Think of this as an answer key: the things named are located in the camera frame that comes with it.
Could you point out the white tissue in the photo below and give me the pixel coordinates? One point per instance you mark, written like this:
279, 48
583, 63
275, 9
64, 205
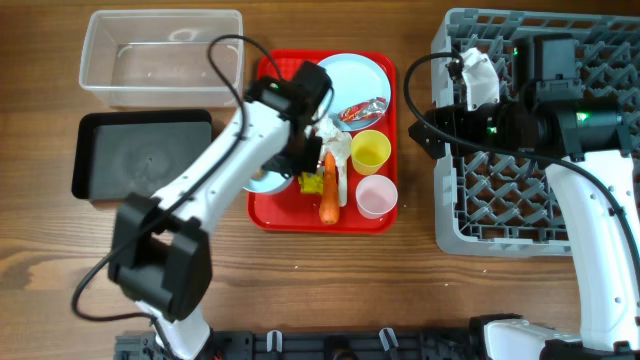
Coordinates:
334, 141

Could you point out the yellow cup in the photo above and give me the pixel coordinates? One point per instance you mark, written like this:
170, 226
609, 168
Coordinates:
370, 149

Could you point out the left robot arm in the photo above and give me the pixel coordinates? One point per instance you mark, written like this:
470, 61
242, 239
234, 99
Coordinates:
161, 254

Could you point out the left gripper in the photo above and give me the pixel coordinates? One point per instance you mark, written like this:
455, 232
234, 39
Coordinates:
308, 161

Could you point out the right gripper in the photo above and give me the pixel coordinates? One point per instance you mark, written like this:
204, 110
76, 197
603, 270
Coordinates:
455, 116

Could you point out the red foil wrapper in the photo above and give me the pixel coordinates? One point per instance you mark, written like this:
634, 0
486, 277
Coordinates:
371, 109

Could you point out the red serving tray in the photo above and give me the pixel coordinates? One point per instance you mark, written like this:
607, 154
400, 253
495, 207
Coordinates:
292, 211

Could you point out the white plastic spoon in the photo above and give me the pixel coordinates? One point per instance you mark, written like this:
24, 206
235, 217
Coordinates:
343, 185

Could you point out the grey dishwasher rack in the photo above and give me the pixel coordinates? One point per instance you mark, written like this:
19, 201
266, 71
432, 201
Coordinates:
482, 207

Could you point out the pink cup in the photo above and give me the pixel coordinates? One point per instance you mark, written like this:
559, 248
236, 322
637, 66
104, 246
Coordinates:
376, 195

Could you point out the light blue bowl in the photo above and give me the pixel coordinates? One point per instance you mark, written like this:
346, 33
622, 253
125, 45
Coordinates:
268, 183

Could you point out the light blue plate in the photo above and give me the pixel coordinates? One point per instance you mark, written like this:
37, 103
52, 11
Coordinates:
355, 79

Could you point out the yellow foil wrapper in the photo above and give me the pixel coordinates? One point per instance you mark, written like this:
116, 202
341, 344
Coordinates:
311, 183

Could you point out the clear plastic bin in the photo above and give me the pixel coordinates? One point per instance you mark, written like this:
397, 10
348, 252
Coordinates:
159, 58

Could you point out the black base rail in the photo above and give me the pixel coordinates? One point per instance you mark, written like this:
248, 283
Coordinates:
387, 343

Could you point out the black plastic tray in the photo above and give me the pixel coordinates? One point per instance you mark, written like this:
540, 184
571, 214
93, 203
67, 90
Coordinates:
141, 151

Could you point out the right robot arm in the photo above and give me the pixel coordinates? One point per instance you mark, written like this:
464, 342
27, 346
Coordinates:
584, 149

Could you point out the orange carrot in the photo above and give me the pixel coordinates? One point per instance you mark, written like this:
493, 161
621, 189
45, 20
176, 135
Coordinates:
329, 211

